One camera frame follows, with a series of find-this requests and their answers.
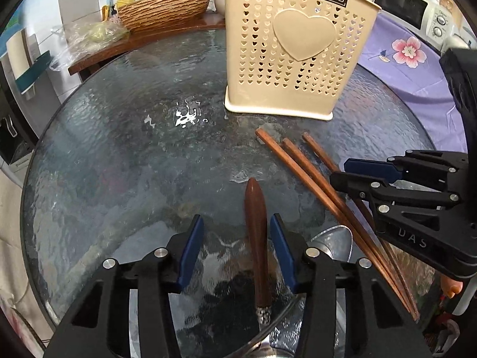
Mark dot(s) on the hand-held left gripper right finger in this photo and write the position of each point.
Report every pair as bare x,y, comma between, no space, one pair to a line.
285,253

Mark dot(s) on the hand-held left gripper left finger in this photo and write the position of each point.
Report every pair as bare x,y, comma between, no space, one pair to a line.
190,253

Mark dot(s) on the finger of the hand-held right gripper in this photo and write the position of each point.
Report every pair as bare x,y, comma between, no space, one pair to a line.
369,167
357,186

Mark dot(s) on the cream perforated utensil holder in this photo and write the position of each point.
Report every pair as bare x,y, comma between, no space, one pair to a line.
298,89

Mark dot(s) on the person's right hand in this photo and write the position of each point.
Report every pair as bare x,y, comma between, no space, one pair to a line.
452,287

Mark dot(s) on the purple floral cloth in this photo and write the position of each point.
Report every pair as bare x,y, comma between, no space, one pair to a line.
402,93

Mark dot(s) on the round glass table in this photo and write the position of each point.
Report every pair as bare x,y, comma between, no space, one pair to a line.
130,149

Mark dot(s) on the white kettle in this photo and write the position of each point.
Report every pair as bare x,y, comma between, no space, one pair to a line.
456,41

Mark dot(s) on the white microwave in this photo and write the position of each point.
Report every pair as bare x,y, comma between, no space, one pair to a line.
406,7

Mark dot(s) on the beige hanging cloth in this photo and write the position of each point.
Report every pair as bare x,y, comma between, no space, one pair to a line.
18,268

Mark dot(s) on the wooden counter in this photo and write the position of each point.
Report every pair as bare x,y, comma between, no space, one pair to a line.
149,43

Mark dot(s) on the grey water dispenser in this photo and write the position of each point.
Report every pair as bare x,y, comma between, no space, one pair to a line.
11,119

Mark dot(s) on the clear plastic bag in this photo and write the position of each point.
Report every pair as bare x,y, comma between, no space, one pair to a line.
89,39

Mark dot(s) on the brown ribbed sink basin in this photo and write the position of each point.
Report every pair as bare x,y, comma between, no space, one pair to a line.
164,7

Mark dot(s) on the white paper sleeve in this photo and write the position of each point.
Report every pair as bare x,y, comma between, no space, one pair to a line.
22,52

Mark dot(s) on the teal wall holder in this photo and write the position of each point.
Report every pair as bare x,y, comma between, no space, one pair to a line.
35,72

